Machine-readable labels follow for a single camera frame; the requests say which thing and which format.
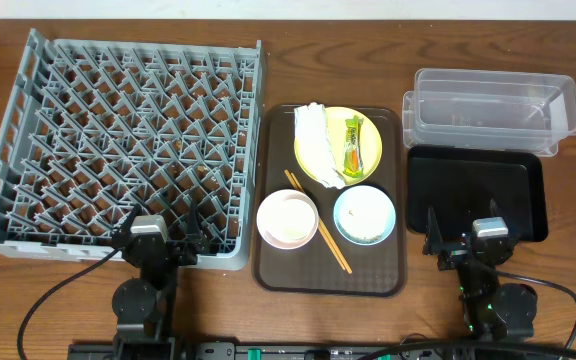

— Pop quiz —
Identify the wooden chopstick left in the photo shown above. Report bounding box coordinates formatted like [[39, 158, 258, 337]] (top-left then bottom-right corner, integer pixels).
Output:
[[283, 169, 348, 272]]

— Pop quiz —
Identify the grey plastic dish rack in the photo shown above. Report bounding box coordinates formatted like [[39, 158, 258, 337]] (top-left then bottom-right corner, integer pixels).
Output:
[[0, 31, 266, 270]]

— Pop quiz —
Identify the wooden chopstick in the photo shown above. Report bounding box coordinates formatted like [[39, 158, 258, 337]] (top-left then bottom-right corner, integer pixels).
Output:
[[289, 171, 354, 275], [283, 169, 348, 272]]

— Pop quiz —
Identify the yellow round plate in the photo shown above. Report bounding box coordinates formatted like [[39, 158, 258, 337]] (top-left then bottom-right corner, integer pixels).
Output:
[[294, 106, 383, 188]]

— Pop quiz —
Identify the pink bowl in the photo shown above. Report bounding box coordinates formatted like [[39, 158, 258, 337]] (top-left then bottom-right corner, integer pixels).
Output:
[[256, 189, 319, 250]]

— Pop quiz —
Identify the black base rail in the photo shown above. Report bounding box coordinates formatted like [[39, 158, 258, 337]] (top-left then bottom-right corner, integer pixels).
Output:
[[67, 341, 576, 360]]

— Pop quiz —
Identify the green snack wrapper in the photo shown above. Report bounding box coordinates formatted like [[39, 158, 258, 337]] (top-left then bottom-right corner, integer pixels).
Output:
[[343, 116, 363, 178]]

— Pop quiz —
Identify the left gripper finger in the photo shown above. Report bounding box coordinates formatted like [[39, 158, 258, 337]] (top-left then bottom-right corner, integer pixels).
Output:
[[118, 204, 142, 234], [186, 200, 201, 240]]

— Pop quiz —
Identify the clear plastic bin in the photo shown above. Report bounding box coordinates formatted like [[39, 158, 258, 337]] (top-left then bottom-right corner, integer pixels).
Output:
[[401, 68, 576, 157]]

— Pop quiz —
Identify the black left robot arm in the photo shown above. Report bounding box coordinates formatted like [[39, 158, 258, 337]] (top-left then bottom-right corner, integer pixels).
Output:
[[111, 202, 208, 359]]

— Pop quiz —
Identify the black plastic tray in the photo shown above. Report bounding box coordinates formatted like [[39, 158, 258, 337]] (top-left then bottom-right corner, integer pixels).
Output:
[[406, 145, 549, 242]]

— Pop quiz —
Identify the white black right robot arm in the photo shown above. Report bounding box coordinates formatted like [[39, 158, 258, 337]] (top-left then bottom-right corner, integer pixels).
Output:
[[422, 201, 538, 340]]

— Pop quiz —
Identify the brown serving tray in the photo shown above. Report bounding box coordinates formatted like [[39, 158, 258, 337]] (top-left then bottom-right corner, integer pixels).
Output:
[[251, 105, 407, 297]]

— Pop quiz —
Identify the blue bowl with rice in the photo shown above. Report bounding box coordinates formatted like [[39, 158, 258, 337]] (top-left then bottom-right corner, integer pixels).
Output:
[[333, 185, 397, 246]]

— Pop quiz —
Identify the white napkin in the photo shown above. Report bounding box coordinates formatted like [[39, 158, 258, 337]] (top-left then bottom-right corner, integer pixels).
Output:
[[294, 102, 345, 189]]

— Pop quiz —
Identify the wooden chopstick right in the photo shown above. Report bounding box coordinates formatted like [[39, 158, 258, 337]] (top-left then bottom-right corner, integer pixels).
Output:
[[289, 171, 354, 275]]

